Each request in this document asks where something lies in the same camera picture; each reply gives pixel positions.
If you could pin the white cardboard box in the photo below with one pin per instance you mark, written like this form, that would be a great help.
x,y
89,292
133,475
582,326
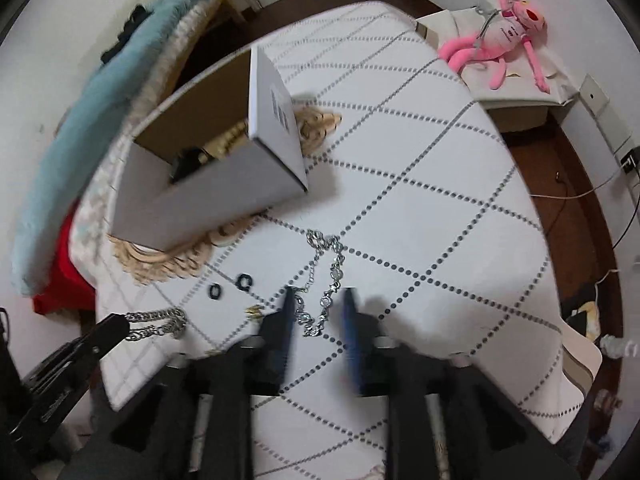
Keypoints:
x,y
210,205

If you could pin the red cloth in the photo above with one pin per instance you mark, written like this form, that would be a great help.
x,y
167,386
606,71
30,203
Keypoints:
x,y
60,260

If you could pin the clear plastic bottle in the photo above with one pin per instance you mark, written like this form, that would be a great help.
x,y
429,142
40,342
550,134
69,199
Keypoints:
x,y
620,346

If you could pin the white bedside cabinet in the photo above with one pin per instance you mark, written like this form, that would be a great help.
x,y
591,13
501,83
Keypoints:
x,y
515,100

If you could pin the beige beaded item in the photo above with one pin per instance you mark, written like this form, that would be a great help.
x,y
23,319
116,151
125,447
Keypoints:
x,y
225,142

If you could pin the white wall socket panel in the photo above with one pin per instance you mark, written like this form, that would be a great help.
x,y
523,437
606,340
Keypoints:
x,y
602,110

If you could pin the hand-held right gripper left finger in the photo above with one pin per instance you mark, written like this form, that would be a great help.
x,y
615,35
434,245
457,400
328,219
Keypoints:
x,y
286,320

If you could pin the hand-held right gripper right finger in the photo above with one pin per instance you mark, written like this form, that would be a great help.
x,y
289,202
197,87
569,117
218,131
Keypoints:
x,y
350,332

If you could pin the black and yellow bag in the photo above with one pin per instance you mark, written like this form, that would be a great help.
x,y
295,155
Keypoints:
x,y
582,312

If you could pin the beige woven placemat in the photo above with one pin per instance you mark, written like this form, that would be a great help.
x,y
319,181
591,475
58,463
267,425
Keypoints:
x,y
150,262

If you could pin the black charger plug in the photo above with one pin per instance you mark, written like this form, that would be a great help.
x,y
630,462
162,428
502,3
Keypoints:
x,y
631,160

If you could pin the light blue fluffy blanket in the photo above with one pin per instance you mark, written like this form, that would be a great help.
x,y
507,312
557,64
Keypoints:
x,y
100,95

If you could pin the pink plush toy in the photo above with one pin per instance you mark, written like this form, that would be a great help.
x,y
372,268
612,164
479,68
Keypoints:
x,y
510,35

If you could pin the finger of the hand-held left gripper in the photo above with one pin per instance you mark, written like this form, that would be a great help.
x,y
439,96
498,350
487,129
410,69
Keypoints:
x,y
107,334

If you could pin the black object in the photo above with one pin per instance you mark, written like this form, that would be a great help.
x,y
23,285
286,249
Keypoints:
x,y
185,164

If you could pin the small gold earring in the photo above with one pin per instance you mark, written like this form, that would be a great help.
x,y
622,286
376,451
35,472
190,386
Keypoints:
x,y
252,312

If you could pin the white dotted-grid tablecloth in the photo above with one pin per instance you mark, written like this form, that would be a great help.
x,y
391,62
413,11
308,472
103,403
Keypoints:
x,y
425,200

